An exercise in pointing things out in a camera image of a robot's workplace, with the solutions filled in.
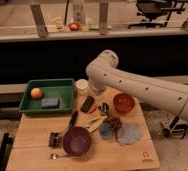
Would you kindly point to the red apple on shelf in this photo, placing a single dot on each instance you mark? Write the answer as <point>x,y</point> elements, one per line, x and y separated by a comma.
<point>74,26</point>

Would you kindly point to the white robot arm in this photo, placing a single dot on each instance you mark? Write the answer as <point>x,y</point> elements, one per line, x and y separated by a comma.
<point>169,96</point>

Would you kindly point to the grey blue sponge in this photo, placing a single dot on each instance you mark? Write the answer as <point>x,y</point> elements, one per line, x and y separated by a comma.
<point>50,103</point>

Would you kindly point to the green plastic tray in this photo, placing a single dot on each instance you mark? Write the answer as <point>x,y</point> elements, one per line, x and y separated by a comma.
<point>60,89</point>

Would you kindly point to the black clamp tool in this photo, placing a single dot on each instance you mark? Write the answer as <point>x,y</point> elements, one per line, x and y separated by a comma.
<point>175,127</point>

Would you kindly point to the orange red bowl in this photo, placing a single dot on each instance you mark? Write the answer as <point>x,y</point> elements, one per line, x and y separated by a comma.
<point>123,103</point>

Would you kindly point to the cream wooden spatula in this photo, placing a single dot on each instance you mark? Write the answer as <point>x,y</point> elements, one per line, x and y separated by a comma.
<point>94,123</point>

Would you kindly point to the orange peach fruit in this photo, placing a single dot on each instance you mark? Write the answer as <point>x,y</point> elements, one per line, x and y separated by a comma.
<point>36,93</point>

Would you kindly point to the black rectangular block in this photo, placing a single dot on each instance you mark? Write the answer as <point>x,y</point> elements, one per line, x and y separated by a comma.
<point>87,104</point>

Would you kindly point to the black handled spatula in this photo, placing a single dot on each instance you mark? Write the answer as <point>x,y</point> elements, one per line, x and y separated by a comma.
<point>56,137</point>

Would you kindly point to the black office chair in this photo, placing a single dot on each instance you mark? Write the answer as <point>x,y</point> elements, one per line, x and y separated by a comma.
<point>152,9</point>

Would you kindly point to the small blue cup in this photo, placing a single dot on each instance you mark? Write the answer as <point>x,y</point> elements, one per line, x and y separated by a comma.
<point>105,131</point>

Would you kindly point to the brown pine cone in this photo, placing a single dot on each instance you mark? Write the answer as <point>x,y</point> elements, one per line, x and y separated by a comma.
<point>115,123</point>

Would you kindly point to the orange carrot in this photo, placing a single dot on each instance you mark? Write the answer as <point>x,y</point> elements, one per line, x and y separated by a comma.
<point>92,109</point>

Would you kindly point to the light blue cloth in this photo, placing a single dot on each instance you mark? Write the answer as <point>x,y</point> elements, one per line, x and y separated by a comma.
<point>128,134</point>

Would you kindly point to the silver fork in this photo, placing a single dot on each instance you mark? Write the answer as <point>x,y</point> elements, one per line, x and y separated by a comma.
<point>54,156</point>

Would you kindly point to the white cup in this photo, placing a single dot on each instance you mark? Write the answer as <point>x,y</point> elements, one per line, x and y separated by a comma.
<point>82,86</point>

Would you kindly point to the purple bowl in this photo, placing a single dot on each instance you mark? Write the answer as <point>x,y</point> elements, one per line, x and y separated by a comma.
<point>77,141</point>

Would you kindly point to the small metal cup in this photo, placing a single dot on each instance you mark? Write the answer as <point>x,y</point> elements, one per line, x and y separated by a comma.
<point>104,109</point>

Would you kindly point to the black chair at left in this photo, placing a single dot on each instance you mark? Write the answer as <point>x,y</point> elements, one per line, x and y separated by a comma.
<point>7,140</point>

